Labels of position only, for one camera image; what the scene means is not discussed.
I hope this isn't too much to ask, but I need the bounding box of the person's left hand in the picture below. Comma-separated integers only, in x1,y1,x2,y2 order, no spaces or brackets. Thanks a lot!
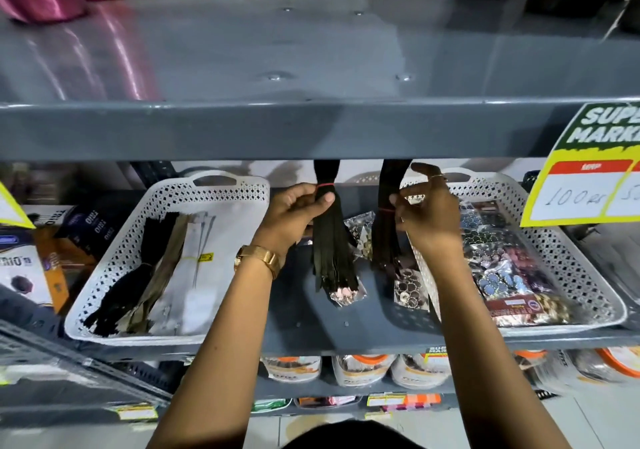
252,182,337,264

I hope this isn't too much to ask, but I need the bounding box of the person's right hand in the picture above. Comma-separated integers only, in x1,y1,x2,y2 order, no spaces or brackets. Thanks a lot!
389,163,465,260

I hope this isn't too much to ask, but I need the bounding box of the black zipper bundle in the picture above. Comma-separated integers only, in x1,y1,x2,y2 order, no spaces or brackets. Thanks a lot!
371,160,417,278
83,211,180,338
311,160,362,295

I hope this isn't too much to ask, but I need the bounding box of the person's left forearm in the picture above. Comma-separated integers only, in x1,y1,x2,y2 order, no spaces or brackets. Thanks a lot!
146,258,279,449

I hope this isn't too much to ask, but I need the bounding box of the person's right forearm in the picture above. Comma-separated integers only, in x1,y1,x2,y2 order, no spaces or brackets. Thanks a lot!
413,246,559,449

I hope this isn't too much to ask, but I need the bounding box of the clear packet of buttons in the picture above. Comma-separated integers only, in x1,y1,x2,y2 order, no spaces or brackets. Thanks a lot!
392,265,432,313
326,282,369,308
344,211,376,260

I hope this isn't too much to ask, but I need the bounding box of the grey metal shelf rack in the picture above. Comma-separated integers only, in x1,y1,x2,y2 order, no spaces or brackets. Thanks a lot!
0,0,640,429

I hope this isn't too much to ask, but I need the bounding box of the gold wristwatch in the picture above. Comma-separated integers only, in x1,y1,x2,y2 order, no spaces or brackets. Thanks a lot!
233,244,282,281

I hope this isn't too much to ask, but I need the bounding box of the pile of button packets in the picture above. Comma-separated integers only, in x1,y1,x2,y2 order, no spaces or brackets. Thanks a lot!
457,201,576,328

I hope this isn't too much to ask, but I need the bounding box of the white zipper bundle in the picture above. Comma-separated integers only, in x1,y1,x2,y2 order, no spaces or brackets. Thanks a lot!
149,211,222,337

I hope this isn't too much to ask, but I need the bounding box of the clear jar with orange lid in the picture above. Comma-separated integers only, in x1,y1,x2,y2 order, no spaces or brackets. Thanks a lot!
574,346,640,384
259,356,322,384
390,353,452,390
331,354,397,388
514,349,552,370

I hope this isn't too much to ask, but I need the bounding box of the olive zipper bundle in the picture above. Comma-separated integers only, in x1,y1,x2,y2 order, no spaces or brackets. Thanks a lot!
119,213,192,335

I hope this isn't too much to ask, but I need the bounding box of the yellow and green price sign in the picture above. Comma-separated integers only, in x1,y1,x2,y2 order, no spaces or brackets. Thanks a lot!
519,102,640,228

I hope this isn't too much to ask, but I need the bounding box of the yellow shelf label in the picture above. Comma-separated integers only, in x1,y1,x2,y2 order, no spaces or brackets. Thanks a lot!
366,393,406,408
116,403,159,421

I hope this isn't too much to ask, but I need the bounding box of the pink packet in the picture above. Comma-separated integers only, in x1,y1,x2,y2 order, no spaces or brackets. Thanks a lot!
294,396,362,409

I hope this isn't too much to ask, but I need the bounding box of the green packet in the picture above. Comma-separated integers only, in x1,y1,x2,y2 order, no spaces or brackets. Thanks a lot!
251,398,292,413

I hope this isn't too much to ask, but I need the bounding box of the dark blue product packet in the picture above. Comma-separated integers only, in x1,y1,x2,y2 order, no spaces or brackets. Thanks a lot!
54,191,147,265

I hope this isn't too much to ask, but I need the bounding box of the orange product box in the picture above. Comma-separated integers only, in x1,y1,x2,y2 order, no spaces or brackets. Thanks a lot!
34,226,97,315

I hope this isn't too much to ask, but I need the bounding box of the white product box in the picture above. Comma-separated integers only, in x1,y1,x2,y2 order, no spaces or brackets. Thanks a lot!
0,243,55,310

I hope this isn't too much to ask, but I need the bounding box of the yellow paper sign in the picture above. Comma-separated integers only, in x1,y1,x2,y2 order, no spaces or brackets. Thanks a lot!
0,181,37,230

